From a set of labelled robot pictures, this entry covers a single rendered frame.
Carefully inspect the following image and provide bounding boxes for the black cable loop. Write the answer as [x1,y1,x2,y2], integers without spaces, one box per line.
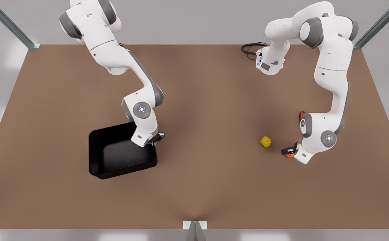
[241,42,269,61]

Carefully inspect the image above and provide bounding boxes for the black storage box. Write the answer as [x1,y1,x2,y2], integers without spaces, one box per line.
[88,121,158,180]

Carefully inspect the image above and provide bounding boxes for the silver frame post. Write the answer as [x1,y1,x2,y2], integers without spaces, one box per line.
[0,0,40,50]
[183,220,208,241]
[353,0,389,50]

